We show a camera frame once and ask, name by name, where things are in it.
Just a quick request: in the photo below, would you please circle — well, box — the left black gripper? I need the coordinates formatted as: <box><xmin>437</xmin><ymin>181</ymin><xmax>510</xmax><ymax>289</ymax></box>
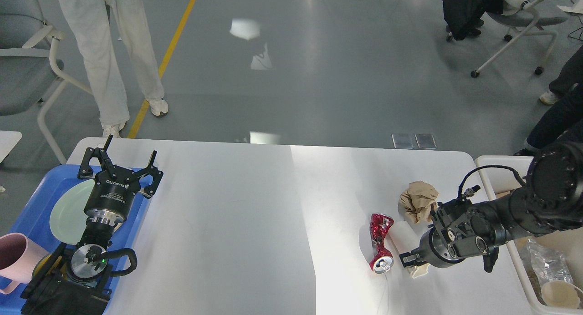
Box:
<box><xmin>78</xmin><ymin>135</ymin><xmax>164</xmax><ymax>224</ymax></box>

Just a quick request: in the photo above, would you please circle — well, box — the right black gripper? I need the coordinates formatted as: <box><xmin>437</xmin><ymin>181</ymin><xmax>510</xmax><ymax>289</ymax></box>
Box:
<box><xmin>399</xmin><ymin>228</ymin><xmax>463</xmax><ymax>269</ymax></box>

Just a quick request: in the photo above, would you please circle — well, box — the brown paper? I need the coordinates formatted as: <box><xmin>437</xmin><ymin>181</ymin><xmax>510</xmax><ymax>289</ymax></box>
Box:
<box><xmin>399</xmin><ymin>181</ymin><xmax>439</xmax><ymax>224</ymax></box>

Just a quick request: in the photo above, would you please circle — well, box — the green plate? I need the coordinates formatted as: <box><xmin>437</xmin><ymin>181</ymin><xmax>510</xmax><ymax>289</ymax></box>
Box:
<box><xmin>50</xmin><ymin>180</ymin><xmax>122</xmax><ymax>246</ymax></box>

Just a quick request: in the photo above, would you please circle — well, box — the blue-grey HOME mug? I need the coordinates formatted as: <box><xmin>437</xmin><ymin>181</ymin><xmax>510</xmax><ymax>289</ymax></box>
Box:
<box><xmin>32</xmin><ymin>254</ymin><xmax>62</xmax><ymax>278</ymax></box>

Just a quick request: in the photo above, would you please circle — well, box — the brown paper bag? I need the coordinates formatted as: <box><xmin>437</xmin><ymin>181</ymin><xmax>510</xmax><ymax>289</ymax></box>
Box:
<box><xmin>495</xmin><ymin>190</ymin><xmax>531</xmax><ymax>250</ymax></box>

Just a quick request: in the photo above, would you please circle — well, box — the pink ribbed mug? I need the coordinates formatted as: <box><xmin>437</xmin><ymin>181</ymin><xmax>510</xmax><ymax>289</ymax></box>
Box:
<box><xmin>0</xmin><ymin>233</ymin><xmax>50</xmax><ymax>295</ymax></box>

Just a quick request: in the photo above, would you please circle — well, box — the aluminium foil tray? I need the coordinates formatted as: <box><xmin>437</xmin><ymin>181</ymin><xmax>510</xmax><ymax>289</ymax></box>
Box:
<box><xmin>519</xmin><ymin>238</ymin><xmax>574</xmax><ymax>306</ymax></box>

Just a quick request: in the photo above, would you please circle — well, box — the white paper cup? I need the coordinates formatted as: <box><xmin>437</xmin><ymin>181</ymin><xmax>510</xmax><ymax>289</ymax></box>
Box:
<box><xmin>541</xmin><ymin>280</ymin><xmax>582</xmax><ymax>309</ymax></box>
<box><xmin>388</xmin><ymin>220</ymin><xmax>429</xmax><ymax>279</ymax></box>

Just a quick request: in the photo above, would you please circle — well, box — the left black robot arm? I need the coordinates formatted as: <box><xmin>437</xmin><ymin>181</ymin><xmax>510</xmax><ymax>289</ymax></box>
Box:
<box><xmin>20</xmin><ymin>135</ymin><xmax>163</xmax><ymax>315</ymax></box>

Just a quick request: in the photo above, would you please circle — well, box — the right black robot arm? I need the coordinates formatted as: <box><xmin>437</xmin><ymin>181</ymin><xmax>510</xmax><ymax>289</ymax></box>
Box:
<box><xmin>400</xmin><ymin>142</ymin><xmax>583</xmax><ymax>272</ymax></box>

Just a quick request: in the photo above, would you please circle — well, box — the red crumpled wrapper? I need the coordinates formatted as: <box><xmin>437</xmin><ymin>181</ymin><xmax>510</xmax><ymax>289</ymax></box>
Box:
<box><xmin>369</xmin><ymin>213</ymin><xmax>395</xmax><ymax>274</ymax></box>

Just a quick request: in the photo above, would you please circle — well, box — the white side table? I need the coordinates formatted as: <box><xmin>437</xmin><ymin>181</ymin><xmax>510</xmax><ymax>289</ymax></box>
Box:
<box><xmin>0</xmin><ymin>130</ymin><xmax>22</xmax><ymax>163</ymax></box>

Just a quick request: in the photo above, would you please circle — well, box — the left metal floor plate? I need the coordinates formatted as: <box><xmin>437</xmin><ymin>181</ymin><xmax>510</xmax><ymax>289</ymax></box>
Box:
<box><xmin>391</xmin><ymin>134</ymin><xmax>415</xmax><ymax>149</ymax></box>

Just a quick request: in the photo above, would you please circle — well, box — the metal floor plate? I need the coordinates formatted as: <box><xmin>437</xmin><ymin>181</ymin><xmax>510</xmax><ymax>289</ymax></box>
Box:
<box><xmin>414</xmin><ymin>134</ymin><xmax>438</xmax><ymax>150</ymax></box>
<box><xmin>391</xmin><ymin>134</ymin><xmax>415</xmax><ymax>149</ymax></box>

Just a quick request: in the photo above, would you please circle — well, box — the right metal floor plate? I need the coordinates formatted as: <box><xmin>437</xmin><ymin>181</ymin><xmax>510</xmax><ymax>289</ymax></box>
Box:
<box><xmin>414</xmin><ymin>134</ymin><xmax>438</xmax><ymax>150</ymax></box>

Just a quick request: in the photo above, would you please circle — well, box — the white plastic bin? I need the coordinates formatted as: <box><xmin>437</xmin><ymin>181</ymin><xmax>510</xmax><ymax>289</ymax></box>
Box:
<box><xmin>475</xmin><ymin>155</ymin><xmax>583</xmax><ymax>315</ymax></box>

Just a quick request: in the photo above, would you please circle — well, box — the grey office chair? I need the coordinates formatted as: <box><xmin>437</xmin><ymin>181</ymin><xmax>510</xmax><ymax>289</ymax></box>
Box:
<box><xmin>0</xmin><ymin>0</ymin><xmax>91</xmax><ymax>164</ymax></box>

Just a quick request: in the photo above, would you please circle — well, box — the person in light trousers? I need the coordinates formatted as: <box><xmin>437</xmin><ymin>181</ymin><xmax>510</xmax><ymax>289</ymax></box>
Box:
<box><xmin>58</xmin><ymin>0</ymin><xmax>169</xmax><ymax>138</ymax></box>

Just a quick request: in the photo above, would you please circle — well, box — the person in black trousers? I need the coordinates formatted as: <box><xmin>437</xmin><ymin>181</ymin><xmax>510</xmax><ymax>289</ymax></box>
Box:
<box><xmin>514</xmin><ymin>84</ymin><xmax>583</xmax><ymax>157</ymax></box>

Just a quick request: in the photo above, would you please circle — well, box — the person in dark trousers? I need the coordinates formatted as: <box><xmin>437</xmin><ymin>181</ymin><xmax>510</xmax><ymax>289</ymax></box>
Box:
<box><xmin>539</xmin><ymin>46</ymin><xmax>583</xmax><ymax>106</ymax></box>

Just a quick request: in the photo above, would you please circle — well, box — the chair with black jacket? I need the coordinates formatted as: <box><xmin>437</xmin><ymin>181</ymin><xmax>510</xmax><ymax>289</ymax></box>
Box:
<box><xmin>442</xmin><ymin>0</ymin><xmax>567</xmax><ymax>78</ymax></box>

